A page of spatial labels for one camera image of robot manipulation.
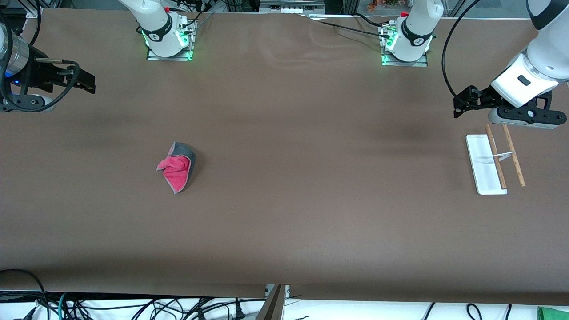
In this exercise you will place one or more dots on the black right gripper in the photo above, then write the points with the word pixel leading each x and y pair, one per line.
pixel 39 71

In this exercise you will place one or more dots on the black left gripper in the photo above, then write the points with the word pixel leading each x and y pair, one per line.
pixel 483 98

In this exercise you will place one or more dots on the pink and grey towel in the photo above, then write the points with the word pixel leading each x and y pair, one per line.
pixel 178 168

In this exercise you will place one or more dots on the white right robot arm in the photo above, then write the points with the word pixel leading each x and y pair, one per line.
pixel 155 22

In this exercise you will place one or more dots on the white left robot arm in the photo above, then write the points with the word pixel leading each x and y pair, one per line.
pixel 542 53

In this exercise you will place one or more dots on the orange small object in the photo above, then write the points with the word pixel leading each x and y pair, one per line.
pixel 372 4

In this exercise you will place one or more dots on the grey power strip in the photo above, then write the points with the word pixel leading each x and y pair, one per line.
pixel 291 9

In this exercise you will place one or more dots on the green cloth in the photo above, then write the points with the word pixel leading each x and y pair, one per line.
pixel 553 314

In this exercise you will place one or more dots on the table support beam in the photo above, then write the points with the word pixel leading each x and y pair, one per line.
pixel 274 304

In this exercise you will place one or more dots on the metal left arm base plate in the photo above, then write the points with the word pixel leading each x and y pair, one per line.
pixel 387 60

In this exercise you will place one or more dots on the aluminium frame profile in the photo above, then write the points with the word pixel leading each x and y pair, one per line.
pixel 34 11

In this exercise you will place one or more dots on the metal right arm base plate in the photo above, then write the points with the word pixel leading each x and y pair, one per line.
pixel 186 42

